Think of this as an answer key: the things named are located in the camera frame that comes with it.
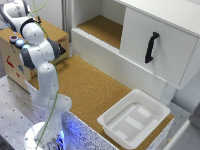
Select black door handle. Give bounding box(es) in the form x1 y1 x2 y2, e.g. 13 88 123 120
144 31 161 65

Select green cable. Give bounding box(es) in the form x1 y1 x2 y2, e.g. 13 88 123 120
27 0 61 150

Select white plastic box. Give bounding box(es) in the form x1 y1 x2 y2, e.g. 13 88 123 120
96 88 172 150

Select blue button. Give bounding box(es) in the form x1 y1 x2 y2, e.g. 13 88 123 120
15 38 26 48

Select red button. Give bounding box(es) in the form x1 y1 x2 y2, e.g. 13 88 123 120
9 34 19 44

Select white cabinet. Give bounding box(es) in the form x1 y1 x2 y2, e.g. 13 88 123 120
70 0 200 108

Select white sliding door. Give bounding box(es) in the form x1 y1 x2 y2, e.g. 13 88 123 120
119 6 200 89

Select green button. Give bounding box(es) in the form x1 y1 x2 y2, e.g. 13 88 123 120
21 43 31 51

